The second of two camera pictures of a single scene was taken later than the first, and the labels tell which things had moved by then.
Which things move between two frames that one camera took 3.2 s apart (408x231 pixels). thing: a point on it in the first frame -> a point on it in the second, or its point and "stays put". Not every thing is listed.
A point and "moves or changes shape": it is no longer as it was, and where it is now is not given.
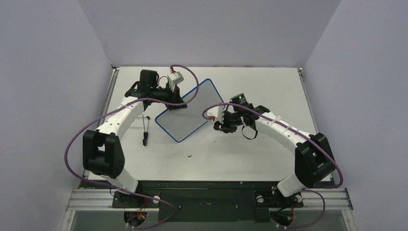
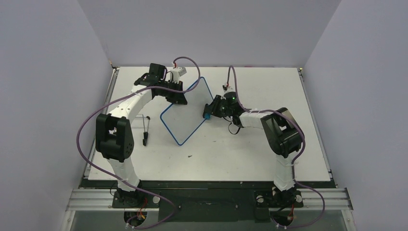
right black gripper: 225,121 -> 211,108
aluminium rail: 88,198 stays put
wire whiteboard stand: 146,124 stays put
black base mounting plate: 208,201 stays put
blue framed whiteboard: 180,123 moves or changes shape
